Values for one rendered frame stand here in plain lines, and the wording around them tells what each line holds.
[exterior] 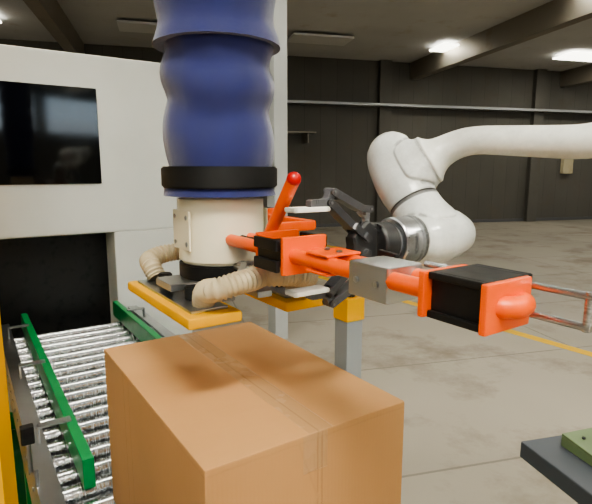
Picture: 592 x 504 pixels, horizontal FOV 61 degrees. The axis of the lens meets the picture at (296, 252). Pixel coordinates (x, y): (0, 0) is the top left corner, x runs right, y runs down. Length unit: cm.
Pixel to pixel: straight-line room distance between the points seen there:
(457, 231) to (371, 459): 44
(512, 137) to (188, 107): 59
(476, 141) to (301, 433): 62
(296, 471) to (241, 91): 65
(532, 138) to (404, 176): 23
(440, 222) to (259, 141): 36
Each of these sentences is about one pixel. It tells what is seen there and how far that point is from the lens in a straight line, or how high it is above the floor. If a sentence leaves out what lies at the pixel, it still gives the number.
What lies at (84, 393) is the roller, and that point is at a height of 54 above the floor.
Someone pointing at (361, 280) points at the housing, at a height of 124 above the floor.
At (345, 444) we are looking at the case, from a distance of 93.
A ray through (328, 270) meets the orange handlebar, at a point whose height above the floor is 124.
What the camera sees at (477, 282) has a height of 127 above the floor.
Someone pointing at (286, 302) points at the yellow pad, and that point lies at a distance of 93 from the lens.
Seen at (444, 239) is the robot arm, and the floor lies 125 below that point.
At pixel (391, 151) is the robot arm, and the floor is 141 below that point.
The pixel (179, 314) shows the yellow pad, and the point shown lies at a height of 113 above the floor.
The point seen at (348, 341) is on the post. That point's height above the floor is 87.
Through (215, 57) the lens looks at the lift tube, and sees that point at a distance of 94.
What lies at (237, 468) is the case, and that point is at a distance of 82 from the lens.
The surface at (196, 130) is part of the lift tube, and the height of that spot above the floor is 144.
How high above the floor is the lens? 137
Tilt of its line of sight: 9 degrees down
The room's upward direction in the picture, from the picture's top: straight up
